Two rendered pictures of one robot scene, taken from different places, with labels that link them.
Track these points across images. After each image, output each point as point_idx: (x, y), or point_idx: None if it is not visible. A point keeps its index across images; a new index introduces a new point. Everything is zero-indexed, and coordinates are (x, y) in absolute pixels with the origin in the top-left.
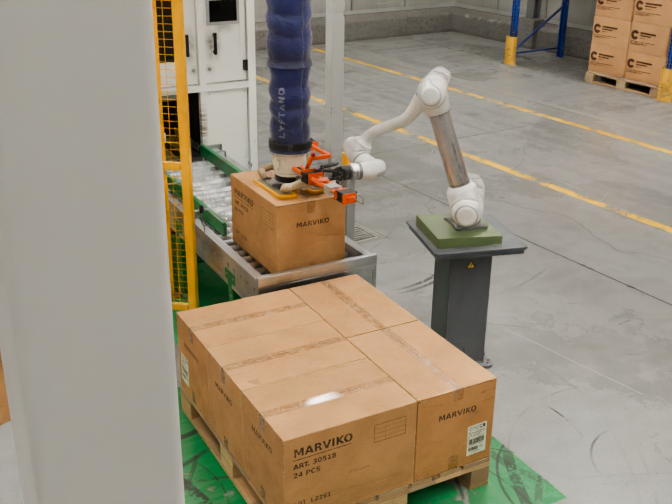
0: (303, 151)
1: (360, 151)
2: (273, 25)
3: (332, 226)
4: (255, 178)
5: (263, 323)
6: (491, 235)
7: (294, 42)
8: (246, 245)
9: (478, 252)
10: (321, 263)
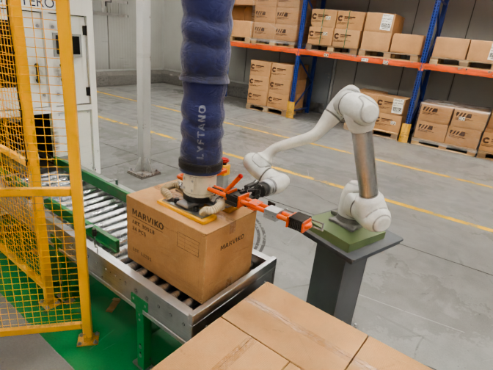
0: (218, 171)
1: (266, 167)
2: (197, 33)
3: (245, 241)
4: (155, 197)
5: None
6: (378, 233)
7: (220, 54)
8: (150, 265)
9: (378, 250)
10: (235, 277)
